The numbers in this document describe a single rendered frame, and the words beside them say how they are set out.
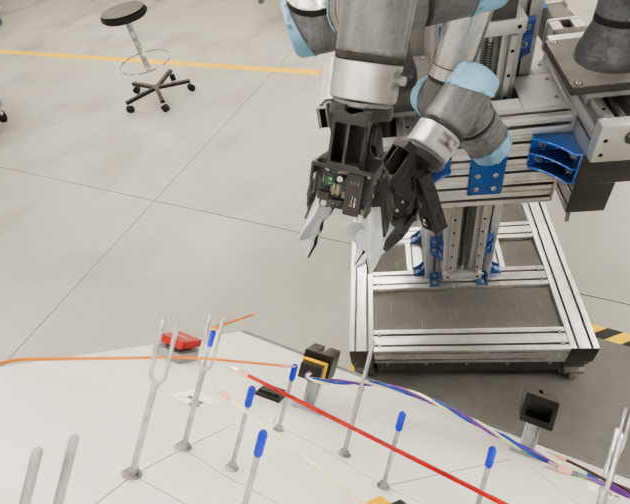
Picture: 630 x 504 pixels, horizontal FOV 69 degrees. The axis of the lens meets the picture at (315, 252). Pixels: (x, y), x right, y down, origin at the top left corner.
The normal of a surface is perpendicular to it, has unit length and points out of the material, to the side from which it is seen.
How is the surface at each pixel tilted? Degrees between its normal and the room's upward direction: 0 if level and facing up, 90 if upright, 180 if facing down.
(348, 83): 63
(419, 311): 0
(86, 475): 52
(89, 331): 0
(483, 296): 0
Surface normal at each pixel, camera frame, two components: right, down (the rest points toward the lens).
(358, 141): -0.31, 0.38
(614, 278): -0.15, -0.66
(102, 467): 0.25, -0.97
